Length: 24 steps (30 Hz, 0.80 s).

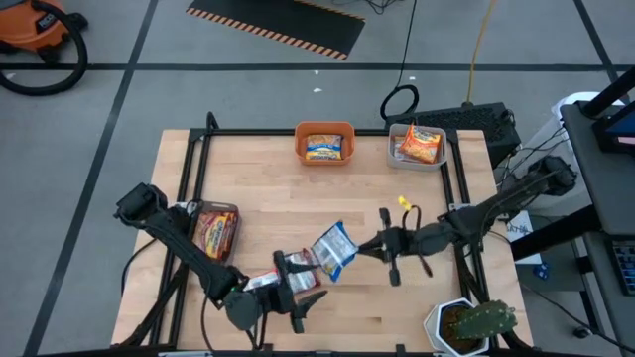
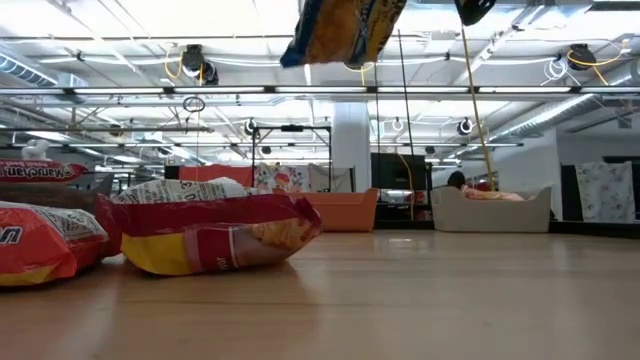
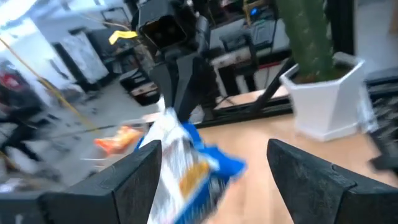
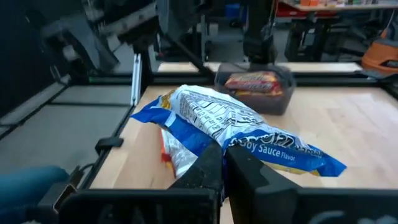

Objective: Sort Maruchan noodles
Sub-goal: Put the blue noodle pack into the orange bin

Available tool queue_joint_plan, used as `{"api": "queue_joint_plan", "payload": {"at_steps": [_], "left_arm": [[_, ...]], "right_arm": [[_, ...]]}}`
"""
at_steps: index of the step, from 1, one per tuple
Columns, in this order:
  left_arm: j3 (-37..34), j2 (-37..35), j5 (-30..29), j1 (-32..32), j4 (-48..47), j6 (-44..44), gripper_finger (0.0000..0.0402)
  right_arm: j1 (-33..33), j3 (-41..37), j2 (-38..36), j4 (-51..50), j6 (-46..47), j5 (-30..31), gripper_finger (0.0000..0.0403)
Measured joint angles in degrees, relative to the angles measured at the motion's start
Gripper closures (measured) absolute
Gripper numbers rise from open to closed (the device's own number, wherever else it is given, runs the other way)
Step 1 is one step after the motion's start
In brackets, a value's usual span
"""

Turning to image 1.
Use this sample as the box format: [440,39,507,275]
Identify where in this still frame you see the black side desk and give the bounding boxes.
[509,63,635,357]

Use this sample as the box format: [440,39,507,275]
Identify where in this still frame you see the light grey plastic bin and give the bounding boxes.
[386,123,448,173]

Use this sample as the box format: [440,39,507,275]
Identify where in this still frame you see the black computer case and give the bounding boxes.
[384,102,523,171]

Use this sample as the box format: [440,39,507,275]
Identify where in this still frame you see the black keyboard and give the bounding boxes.
[611,239,635,298]

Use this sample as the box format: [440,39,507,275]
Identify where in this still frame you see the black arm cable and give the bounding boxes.
[120,236,160,298]

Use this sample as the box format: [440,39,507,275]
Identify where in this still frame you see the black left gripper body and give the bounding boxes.
[222,250,306,335]

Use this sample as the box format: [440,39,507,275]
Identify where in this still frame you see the red beef ramen pack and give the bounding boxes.
[195,211,238,261]
[283,249,322,295]

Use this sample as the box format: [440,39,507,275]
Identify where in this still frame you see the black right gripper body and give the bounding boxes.
[379,207,448,289]

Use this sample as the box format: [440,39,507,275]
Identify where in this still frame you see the black cable bundle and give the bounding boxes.
[493,111,570,199]

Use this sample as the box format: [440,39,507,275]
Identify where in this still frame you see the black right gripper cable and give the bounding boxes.
[402,203,434,279]

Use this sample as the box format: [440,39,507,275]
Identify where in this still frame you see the white waste bin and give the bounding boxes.
[552,91,627,153]

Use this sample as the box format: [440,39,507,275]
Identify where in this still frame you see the black hazard-striped floor mat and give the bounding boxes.
[186,0,367,61]

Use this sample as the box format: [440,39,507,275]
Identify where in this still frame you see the green cactus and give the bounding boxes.
[448,298,519,341]

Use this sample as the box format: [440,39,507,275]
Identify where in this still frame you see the black floor cables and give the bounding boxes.
[346,0,398,15]

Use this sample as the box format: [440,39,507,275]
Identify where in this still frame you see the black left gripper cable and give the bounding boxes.
[199,292,215,351]

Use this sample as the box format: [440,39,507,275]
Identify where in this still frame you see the blue soy sauce ramen pack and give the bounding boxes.
[305,133,344,162]
[311,220,359,284]

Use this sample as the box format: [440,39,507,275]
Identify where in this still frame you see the white paper sheet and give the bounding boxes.
[504,209,544,267]

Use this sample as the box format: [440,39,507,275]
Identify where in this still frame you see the orange shop vacuum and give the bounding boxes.
[0,0,89,97]
[0,0,89,55]

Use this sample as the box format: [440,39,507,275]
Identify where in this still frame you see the white hexagonal plant pot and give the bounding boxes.
[422,297,491,357]

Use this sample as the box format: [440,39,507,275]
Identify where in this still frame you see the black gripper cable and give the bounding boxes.
[199,292,215,351]
[402,203,434,279]

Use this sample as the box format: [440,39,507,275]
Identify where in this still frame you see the yellow hanging cable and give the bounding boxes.
[464,0,498,106]

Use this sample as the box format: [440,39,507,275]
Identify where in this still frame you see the black metal table frame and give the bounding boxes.
[111,111,535,357]

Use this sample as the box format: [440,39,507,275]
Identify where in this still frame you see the black monitor with blue screen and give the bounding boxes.
[591,100,635,156]

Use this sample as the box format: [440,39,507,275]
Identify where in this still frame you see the orange plastic bin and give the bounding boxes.
[294,121,357,167]

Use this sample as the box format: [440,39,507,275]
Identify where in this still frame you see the black hanging cable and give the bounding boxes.
[379,0,421,122]

